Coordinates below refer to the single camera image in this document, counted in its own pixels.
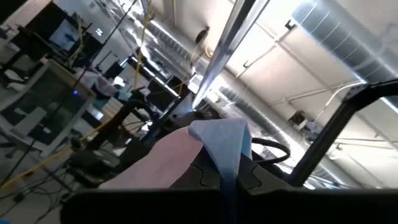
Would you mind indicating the wall display screen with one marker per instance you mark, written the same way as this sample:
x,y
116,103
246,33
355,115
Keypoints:
x,y
65,34

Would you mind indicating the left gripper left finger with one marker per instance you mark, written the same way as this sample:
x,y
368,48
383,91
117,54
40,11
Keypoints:
x,y
140,207

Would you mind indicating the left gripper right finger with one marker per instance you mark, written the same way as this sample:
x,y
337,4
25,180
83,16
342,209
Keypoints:
x,y
311,207

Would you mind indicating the pink plastic trash bag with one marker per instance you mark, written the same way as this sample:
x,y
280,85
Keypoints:
x,y
161,161

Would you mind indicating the silver ventilation duct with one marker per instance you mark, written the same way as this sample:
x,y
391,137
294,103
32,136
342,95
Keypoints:
x,y
345,40

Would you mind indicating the long ceiling light strip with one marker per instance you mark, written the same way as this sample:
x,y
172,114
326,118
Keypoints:
x,y
227,46

